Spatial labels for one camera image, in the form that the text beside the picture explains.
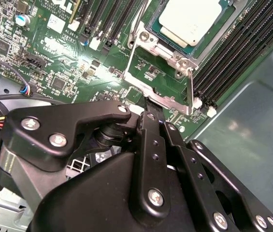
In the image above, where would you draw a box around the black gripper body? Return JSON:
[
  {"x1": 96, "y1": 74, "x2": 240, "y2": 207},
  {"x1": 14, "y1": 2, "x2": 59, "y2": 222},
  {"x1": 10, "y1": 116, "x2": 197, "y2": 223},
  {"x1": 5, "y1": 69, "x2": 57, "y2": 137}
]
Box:
[{"x1": 29, "y1": 152, "x2": 209, "y2": 232}]

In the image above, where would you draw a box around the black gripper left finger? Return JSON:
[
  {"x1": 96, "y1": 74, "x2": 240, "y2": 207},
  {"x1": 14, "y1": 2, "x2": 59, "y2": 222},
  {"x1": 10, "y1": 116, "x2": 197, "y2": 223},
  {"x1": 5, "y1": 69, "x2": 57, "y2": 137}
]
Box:
[{"x1": 0, "y1": 96, "x2": 172, "y2": 222}]

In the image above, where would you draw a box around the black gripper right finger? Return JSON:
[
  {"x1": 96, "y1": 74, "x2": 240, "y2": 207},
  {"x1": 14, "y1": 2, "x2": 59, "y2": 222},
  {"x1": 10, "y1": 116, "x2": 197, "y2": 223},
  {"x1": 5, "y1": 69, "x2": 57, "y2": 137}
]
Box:
[{"x1": 155, "y1": 103, "x2": 273, "y2": 232}]

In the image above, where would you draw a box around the metal socket cover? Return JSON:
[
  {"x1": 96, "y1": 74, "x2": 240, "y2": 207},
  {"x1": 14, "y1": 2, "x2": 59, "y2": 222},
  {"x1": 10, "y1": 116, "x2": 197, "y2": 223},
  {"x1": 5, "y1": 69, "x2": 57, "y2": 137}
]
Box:
[{"x1": 123, "y1": 20, "x2": 199, "y2": 116}]

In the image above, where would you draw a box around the silver green CPU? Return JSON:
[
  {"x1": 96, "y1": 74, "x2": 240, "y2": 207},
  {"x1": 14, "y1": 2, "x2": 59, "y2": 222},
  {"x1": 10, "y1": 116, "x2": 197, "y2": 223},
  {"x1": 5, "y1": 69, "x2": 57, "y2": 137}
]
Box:
[{"x1": 147, "y1": 0, "x2": 238, "y2": 61}]

